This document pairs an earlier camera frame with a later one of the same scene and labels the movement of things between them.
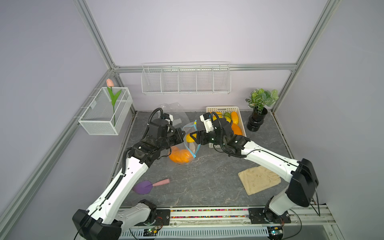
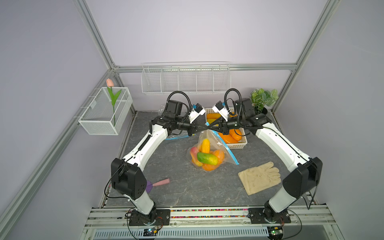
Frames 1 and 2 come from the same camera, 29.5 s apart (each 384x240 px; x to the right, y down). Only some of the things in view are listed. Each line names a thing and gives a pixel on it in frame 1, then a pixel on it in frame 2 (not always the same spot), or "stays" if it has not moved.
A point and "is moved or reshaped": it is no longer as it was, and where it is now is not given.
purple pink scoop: x=145 y=187 stays
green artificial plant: x=259 y=98 stays
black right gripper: x=200 y=133 → x=218 y=122
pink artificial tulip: x=110 y=83 stays
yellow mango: x=189 y=139 → x=206 y=146
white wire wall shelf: x=186 y=78 stays
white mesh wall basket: x=107 y=111 stays
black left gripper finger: x=180 y=134 → x=194 y=131
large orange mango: x=180 y=156 → x=220 y=155
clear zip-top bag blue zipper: x=186 y=152 → x=209 y=152
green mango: x=227 y=116 is moved or reshaped
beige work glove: x=257 y=178 stays
